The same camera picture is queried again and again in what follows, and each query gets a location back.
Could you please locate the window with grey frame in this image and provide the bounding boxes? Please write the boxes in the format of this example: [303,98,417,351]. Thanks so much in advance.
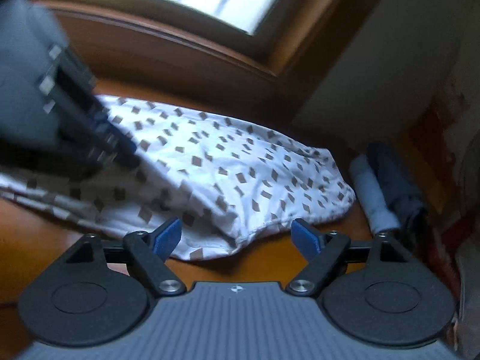
[22,0,362,76]

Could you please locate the white patterned pyjama pants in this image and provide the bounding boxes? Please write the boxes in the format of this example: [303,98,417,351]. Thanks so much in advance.
[1,95,356,261]

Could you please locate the dark navy folded garment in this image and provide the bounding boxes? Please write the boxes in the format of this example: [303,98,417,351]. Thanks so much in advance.
[366,141,426,230]

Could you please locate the rolled light blue towel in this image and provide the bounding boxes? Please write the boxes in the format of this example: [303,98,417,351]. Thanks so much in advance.
[349,154,400,236]

